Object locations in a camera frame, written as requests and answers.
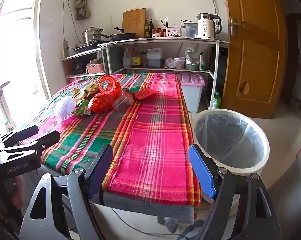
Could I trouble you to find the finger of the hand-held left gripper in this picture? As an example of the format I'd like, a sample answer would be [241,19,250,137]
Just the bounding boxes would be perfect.
[0,125,39,148]
[0,130,61,161]

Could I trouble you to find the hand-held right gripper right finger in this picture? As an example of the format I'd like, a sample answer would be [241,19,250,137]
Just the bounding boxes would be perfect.
[189,144,282,240]

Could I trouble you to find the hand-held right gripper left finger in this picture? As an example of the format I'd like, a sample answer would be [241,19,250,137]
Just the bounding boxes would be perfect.
[19,144,114,240]

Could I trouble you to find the clear bin liner bag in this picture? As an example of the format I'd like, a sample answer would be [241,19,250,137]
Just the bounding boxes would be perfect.
[194,114,265,163]

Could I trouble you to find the green snack wrapper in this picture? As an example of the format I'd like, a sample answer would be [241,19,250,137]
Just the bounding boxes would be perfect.
[71,99,92,116]

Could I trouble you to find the cream paper bag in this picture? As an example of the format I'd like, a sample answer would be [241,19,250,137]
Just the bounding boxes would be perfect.
[74,88,89,104]

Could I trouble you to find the white plastic bin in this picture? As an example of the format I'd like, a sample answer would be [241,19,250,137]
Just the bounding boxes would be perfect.
[192,109,270,176]

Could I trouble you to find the yellow snack bag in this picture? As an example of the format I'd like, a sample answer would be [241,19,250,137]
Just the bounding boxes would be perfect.
[84,82,101,95]

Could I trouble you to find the clear plastic cup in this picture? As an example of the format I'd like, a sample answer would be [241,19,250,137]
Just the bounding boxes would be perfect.
[112,91,134,112]

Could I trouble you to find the red instant noodle bowl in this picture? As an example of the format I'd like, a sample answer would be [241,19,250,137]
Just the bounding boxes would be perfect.
[89,75,122,113]

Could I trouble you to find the red wrapper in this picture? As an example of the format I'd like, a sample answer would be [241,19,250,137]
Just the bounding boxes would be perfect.
[132,88,162,100]

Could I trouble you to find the person's left hand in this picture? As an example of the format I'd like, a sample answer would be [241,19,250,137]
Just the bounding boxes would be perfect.
[0,177,24,222]

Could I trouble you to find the pink green plaid blanket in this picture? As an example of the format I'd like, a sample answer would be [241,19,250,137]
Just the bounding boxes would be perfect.
[14,72,202,207]

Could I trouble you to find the green plastic bottle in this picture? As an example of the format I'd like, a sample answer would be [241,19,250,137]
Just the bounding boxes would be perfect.
[212,92,222,109]

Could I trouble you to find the small black appliance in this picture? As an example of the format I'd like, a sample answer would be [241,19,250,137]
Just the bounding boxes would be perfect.
[72,59,84,74]

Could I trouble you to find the pink lid storage box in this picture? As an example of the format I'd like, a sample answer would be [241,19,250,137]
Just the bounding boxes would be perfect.
[177,73,206,113]

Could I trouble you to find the pink plastic basket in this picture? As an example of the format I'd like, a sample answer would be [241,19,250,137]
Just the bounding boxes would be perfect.
[87,62,104,74]

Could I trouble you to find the low white shelf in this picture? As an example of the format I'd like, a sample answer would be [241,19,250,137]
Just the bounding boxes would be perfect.
[62,47,106,83]

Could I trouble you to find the black induction cooker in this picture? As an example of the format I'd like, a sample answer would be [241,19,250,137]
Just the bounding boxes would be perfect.
[73,41,108,53]

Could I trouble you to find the steel steamer pot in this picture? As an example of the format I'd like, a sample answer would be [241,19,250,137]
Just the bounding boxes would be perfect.
[82,27,103,45]

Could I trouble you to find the white plastic bottle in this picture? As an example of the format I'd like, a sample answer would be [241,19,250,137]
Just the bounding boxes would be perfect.
[122,47,131,68]

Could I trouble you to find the green white food bag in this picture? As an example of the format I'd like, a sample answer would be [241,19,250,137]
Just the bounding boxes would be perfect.
[184,47,201,65]

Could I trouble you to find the soy sauce bottle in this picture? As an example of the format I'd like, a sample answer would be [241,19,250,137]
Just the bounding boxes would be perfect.
[131,44,141,68]

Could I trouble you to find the wooden door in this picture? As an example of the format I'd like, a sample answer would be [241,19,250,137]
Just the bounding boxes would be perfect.
[222,0,287,119]

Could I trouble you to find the plastic jug with dark liquid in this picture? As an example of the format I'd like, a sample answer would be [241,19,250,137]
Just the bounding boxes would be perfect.
[147,48,163,68]

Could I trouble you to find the black wok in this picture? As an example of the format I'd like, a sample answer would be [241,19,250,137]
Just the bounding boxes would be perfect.
[100,27,136,42]

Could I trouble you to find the white shelf rack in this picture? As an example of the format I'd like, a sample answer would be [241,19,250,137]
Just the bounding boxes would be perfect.
[97,37,231,110]

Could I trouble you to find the water filter pitcher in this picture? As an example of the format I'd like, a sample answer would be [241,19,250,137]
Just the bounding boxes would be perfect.
[182,21,198,38]

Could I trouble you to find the pink utensil holder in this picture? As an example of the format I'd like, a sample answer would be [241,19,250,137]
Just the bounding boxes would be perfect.
[166,27,182,38]

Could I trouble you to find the white electric kettle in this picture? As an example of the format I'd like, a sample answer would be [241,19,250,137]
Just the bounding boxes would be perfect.
[197,13,222,40]

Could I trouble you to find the wooden cutting board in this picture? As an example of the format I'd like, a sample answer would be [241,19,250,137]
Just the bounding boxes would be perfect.
[122,8,147,38]

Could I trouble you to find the black chopsticks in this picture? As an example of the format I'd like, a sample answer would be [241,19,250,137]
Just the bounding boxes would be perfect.
[160,17,176,28]

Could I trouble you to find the black floor cable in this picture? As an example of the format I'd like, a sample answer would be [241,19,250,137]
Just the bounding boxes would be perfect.
[110,205,191,235]

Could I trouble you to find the black wall cable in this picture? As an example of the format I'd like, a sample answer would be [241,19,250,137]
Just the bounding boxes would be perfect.
[62,0,77,43]

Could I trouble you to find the metal door handle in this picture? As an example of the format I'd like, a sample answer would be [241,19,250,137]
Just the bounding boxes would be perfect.
[228,17,246,37]

